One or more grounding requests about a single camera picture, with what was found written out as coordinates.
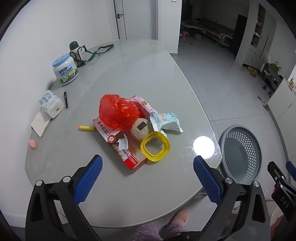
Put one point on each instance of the tall white shelf cabinet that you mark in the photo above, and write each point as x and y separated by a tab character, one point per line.
249	34

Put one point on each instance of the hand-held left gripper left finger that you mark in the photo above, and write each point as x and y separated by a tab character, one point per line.
89	178

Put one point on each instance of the pink snack packet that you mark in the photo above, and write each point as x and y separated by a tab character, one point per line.
148	106

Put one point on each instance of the beige plush pouch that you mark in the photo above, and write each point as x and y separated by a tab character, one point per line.
138	132

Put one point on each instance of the white tissue pack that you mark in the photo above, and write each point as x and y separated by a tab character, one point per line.
52	104

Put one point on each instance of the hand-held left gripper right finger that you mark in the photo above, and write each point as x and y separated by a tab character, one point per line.
207	178

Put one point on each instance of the white milk powder can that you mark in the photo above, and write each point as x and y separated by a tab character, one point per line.
65	70

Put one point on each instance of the green bag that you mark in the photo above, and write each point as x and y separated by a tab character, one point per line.
275	66

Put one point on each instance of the blue white wet wipes pack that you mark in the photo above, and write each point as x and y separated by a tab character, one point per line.
166	120

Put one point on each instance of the black pen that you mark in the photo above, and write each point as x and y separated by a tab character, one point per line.
66	99

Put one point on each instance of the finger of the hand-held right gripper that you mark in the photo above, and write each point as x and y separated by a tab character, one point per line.
275	171
291	169

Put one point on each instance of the grey perforated basket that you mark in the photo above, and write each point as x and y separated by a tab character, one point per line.
240	166

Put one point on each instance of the cardboard box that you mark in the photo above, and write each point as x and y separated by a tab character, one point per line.
252	71

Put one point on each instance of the person's right hand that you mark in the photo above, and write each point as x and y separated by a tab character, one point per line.
277	228

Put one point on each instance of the low white table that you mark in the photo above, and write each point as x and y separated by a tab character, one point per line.
194	26

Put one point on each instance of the small pink blob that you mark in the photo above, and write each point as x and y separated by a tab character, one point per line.
32	143

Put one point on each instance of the red white toothpaste box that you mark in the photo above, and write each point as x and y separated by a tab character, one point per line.
129	155

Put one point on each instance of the grey bucket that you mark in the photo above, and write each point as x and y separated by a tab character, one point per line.
198	36

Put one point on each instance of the pink plastic stool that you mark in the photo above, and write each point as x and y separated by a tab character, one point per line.
185	34

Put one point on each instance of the person's purple fuzzy leg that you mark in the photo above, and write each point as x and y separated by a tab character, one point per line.
148	233

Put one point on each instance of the white sideboard cabinet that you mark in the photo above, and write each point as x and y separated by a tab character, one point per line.
284	99

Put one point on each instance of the shoe rack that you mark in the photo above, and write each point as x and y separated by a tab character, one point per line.
271	78

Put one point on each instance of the dark sofa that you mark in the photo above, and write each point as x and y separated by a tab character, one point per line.
215	30

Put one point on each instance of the white door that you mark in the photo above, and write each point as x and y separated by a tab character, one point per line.
120	20

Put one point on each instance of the white folded paper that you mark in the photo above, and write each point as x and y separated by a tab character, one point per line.
40	125

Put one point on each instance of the red plastic bag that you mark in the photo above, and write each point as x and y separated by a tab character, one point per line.
118	111

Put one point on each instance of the yellow foam dart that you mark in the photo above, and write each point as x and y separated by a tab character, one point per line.
87	128

